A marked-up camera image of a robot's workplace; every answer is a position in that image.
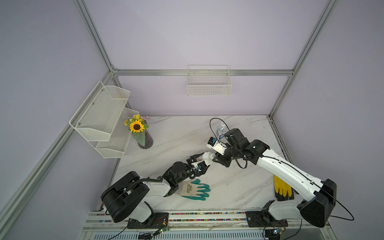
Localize clear small water bottle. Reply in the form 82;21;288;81
216;122;229;140

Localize white label tea bottle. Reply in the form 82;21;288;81
197;152;216;165

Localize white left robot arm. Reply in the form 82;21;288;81
101;152;215;223

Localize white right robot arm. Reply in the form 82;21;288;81
207;129;337;228

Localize green white work glove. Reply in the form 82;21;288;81
179;179;211;201

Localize dark glass flower vase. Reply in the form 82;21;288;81
138;129;154;150

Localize yellow black work glove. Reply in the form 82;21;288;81
274;175;295;202

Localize artificial sunflower bouquet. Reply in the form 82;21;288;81
124;114;149;142

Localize white mesh lower shelf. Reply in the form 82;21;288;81
96;108;139;159

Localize white mesh shelf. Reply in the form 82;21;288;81
69;82;130;142
96;108;139;159

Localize white mesh upper shelf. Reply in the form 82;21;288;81
69;82;130;142

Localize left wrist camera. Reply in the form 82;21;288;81
197;161;209;171

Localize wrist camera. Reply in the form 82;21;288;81
207;137;227;156
197;161;209;171

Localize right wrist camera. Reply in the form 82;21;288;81
207;137;227;156

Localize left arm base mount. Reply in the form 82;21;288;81
127;202;170;229

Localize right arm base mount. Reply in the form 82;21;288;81
246;200;288;228

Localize white wire wall basket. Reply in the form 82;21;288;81
187;65;232;97

